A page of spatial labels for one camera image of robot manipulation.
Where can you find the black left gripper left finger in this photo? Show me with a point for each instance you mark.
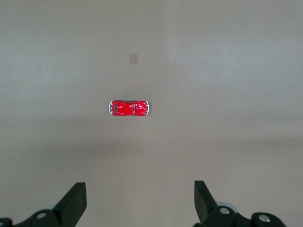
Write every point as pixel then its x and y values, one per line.
pixel 68 208

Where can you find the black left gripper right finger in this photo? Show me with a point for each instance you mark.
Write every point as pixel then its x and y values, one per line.
pixel 206 205

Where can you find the red beetle toy car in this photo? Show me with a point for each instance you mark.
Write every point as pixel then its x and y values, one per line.
pixel 127 108

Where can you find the brown square tape patch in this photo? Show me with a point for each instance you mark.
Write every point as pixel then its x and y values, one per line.
pixel 133 59

